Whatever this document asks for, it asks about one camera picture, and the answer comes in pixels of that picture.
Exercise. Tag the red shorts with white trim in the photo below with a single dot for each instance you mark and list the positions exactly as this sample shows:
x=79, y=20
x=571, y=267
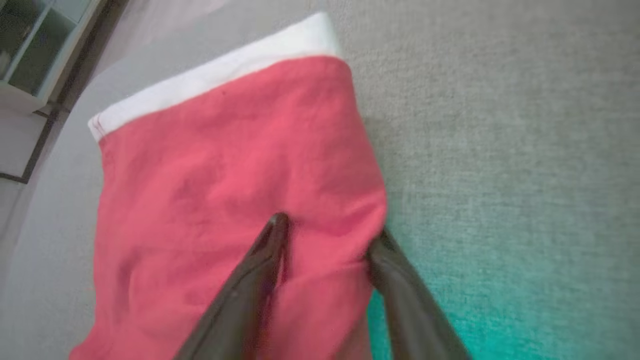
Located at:
x=225, y=160

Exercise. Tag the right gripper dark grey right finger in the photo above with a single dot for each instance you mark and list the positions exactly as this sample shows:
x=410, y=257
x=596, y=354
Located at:
x=410, y=310

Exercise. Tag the white shelf cabinet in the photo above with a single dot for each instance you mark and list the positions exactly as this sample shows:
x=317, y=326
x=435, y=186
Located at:
x=35, y=55

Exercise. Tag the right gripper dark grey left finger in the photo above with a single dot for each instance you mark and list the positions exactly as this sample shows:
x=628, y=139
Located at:
x=240, y=305

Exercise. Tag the large grey sofa ottoman seat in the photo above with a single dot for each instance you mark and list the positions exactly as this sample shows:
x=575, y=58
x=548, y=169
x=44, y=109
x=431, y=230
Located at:
x=500, y=125

